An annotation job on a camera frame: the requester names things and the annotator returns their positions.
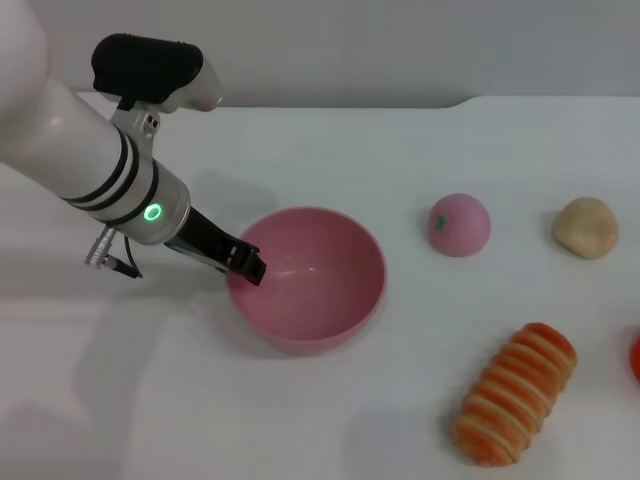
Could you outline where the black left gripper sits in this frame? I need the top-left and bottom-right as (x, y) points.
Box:
(163, 203), (268, 287)

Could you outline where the pink bowl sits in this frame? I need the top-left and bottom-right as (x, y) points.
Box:
(225, 206), (388, 357)

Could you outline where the beige toy potato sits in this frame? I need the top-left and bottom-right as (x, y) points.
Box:
(551, 196), (620, 261)

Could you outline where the pink peach shaped bun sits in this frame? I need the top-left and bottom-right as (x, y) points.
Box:
(427, 192), (492, 259)

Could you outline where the orange striped bread loaf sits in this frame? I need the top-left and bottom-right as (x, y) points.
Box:
(451, 322), (578, 469)

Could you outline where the red round object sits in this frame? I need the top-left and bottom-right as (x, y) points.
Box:
(628, 324), (640, 385)

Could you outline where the left arm connector cable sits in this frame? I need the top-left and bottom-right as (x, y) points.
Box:
(83, 227), (145, 280)

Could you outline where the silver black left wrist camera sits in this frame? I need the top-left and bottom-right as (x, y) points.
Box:
(90, 33), (224, 114)

